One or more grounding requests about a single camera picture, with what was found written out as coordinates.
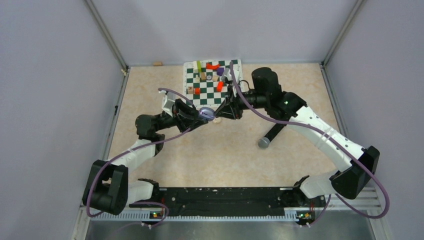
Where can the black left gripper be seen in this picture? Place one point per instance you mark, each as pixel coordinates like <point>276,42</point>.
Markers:
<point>183,113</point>

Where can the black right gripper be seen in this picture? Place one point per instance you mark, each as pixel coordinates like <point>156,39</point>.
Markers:
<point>230,109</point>

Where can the grey-blue earbud case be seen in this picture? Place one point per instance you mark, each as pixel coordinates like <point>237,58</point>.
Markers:
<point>206,113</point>

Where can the cream earbud charging case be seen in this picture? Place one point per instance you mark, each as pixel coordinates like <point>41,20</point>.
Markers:
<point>217,120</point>

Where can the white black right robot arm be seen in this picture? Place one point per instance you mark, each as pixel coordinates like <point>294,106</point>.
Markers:
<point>352,161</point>

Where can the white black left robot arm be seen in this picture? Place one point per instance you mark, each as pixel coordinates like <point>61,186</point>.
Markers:
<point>108,189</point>

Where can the red cylinder block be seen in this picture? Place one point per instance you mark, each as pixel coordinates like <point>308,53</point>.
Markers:
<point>219,86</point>

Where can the small red block left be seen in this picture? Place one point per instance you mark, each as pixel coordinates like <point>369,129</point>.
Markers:
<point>197,91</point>

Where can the green white chessboard mat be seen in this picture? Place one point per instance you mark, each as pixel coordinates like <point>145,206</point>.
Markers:
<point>208,97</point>

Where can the purple block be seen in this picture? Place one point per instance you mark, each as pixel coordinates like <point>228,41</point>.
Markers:
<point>220,71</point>

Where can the small wooden cube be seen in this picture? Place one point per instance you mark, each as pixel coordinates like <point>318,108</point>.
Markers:
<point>203,76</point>

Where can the red arch block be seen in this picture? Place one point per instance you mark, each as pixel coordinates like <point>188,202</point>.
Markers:
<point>210,66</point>

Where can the black microphone grey head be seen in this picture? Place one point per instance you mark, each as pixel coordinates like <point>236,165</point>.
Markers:
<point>265,141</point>

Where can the yellow-green block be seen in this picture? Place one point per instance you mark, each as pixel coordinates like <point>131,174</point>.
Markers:
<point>198,66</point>

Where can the wooden cork piece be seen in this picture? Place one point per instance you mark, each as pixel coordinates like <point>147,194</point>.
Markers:
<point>157,63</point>

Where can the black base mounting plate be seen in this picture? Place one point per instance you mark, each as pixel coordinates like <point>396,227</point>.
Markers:
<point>231,201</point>

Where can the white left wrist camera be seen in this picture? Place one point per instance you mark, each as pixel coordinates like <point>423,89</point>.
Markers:
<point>168,102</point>

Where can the aluminium frame rail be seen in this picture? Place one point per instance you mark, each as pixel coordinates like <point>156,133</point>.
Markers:
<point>367,204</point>

